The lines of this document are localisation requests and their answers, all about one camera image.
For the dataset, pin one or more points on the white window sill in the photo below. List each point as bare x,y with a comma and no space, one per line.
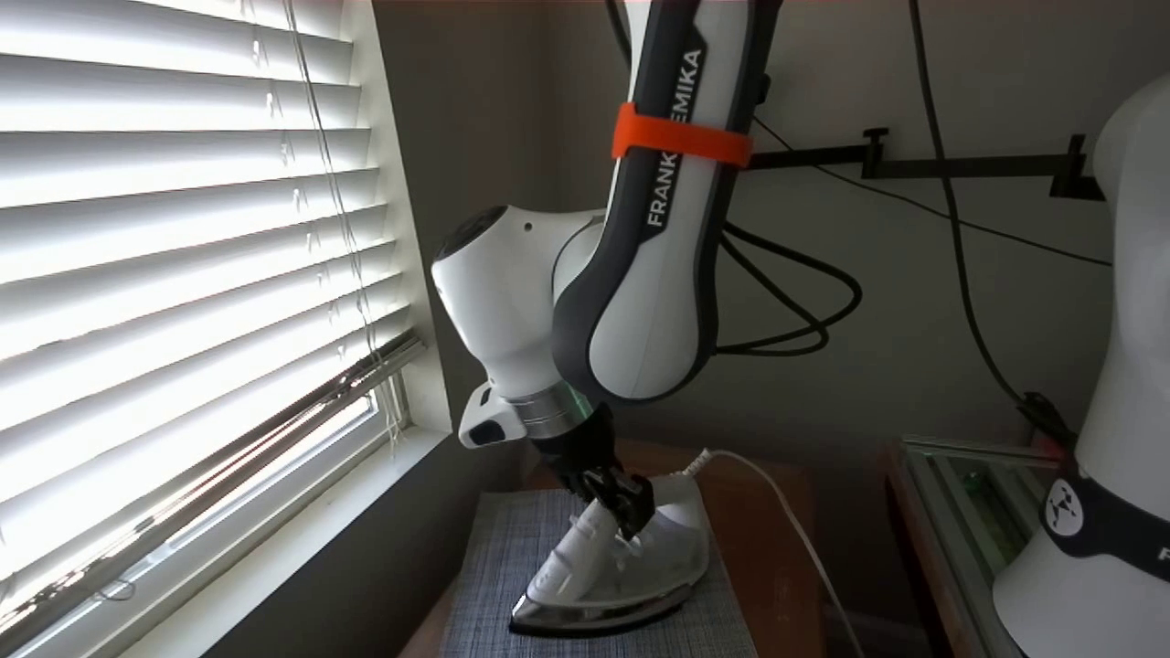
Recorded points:
278,550

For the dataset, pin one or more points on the aluminium base frame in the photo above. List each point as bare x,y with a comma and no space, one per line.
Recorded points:
976,511

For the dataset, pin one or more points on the wooden nightstand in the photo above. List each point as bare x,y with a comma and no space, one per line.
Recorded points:
761,522

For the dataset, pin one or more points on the white window blind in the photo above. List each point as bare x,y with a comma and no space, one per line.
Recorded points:
186,242

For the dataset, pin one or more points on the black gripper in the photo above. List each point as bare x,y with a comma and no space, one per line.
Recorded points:
578,449

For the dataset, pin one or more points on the green lit metal rack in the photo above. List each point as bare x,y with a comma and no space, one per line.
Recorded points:
909,522

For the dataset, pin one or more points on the black camera boom rod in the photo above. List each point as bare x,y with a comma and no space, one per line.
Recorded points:
952,164

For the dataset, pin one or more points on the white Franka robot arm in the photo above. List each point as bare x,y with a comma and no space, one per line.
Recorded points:
659,303

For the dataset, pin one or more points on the white clothes iron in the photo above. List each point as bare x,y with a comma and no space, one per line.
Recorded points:
607,586

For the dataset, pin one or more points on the grey-blue woven placemat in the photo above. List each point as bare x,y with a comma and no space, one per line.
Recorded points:
488,570

